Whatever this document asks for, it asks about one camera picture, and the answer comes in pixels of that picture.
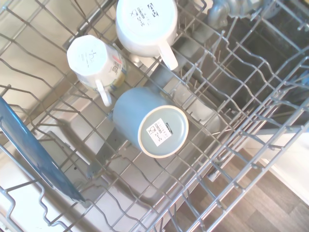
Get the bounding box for built-in dishwasher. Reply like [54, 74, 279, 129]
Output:
[0, 0, 309, 232]

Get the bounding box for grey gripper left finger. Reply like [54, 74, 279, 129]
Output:
[207, 0, 228, 28]

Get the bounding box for blue-grey ceramic mug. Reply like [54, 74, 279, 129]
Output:
[111, 87, 190, 159]

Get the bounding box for white cabinet with drawer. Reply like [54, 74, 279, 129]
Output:
[255, 125, 309, 187]

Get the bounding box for small white printed mug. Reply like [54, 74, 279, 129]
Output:
[66, 35, 128, 107]

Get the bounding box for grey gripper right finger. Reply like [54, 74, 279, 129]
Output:
[226, 0, 265, 18]

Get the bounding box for large white ceramic mug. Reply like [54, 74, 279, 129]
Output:
[115, 0, 179, 71]

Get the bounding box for dark blue round plate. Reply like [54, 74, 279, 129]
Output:
[0, 96, 86, 203]

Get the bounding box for grey wire dishwasher rack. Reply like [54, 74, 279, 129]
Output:
[0, 0, 309, 232]

